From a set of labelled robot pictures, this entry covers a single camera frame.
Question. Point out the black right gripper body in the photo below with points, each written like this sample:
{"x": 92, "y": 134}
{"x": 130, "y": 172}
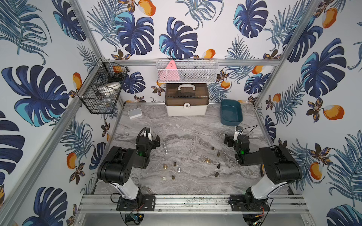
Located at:
{"x": 232, "y": 141}

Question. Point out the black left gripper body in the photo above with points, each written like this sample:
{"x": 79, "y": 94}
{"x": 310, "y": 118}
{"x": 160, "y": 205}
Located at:
{"x": 152, "y": 141}

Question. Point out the teal plastic storage box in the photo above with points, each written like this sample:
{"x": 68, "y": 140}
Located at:
{"x": 231, "y": 112}

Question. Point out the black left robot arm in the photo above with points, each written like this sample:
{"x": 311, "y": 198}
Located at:
{"x": 116, "y": 170}

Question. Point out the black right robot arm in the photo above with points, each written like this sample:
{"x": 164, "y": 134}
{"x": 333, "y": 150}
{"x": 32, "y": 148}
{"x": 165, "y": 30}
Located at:
{"x": 279, "y": 165}

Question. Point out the small white box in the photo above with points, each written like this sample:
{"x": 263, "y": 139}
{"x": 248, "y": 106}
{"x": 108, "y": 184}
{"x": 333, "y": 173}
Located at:
{"x": 135, "y": 113}

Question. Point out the brown lid white toolbox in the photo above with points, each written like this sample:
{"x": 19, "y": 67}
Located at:
{"x": 186, "y": 99}

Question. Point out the white bowl in basket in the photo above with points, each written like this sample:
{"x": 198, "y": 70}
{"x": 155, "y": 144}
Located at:
{"x": 109, "y": 88}

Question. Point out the pink triangle sign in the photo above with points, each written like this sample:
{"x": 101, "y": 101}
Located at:
{"x": 170, "y": 73}

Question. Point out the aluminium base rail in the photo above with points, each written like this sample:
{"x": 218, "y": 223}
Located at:
{"x": 189, "y": 204}

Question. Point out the black wire basket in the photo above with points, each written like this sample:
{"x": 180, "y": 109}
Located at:
{"x": 102, "y": 73}

